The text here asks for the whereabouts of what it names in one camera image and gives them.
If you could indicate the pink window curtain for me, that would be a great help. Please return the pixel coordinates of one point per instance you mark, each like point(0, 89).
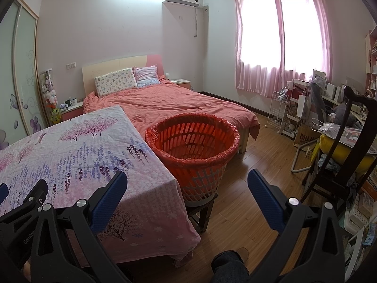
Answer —
point(256, 76)

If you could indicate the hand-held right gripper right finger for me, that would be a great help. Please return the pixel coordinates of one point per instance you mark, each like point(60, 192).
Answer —
point(265, 200)

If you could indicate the white mug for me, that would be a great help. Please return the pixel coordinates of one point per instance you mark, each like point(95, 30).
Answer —
point(74, 101)

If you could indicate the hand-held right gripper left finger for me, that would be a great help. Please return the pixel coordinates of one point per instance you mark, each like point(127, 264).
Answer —
point(109, 200)

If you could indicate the brown slipper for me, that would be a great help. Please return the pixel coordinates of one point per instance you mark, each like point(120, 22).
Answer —
point(243, 253)

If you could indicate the yellow cushion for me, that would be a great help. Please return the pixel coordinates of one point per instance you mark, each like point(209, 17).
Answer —
point(332, 150)

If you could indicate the dark wooden chair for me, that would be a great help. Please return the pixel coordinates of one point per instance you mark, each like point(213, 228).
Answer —
point(352, 123)

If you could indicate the brown paper bag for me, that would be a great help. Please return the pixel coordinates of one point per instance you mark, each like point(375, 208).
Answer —
point(304, 137)

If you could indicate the cluttered white desk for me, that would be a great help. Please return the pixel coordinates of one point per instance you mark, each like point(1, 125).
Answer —
point(331, 101)

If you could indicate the white wall socket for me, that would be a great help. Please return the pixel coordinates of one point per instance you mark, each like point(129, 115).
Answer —
point(71, 65)

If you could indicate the pink and white nightstand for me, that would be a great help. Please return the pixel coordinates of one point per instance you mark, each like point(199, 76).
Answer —
point(72, 112)

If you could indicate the white paper shopping bag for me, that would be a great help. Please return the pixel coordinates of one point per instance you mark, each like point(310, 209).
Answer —
point(302, 106)

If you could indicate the white shelf cart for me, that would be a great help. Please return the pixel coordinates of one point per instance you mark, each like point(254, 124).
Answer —
point(293, 123)

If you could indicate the small pink nightstand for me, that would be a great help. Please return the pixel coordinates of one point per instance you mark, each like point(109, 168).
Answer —
point(180, 83)

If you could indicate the white metal tube frame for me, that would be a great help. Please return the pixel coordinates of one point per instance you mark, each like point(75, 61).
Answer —
point(296, 160)

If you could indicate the orange plastic laundry basket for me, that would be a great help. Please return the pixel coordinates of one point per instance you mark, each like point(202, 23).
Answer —
point(203, 179)

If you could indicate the pink duvet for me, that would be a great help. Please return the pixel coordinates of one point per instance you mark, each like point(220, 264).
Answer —
point(176, 100)

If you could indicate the wall bookshelf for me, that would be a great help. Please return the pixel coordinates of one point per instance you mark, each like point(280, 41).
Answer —
point(372, 64)

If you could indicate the floral printed tablecloth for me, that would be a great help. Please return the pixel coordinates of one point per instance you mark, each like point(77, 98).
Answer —
point(88, 153)

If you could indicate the wardrobe with flower doors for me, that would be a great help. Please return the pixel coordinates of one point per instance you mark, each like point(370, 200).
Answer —
point(23, 79)

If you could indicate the person's leg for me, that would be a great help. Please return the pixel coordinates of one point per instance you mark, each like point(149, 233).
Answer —
point(229, 266)

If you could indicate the wooden bed frame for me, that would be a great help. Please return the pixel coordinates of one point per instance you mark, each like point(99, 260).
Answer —
point(249, 138)

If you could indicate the white air conditioner pipe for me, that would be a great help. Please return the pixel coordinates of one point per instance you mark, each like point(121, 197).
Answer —
point(196, 20)

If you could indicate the clear tube of plush toys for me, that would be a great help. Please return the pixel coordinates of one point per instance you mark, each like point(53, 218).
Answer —
point(50, 94)

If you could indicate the dark wooden stool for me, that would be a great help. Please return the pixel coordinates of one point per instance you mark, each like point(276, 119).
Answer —
point(203, 218)

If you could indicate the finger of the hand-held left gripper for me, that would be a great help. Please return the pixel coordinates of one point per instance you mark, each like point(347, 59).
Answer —
point(20, 227)
point(3, 193)

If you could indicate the beige bed headboard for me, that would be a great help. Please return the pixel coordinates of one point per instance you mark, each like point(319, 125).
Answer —
point(117, 63)

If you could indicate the pink striped pillow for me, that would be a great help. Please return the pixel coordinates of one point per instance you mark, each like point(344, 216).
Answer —
point(146, 75)

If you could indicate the floral print pillow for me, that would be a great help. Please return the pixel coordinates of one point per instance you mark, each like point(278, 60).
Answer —
point(116, 82)

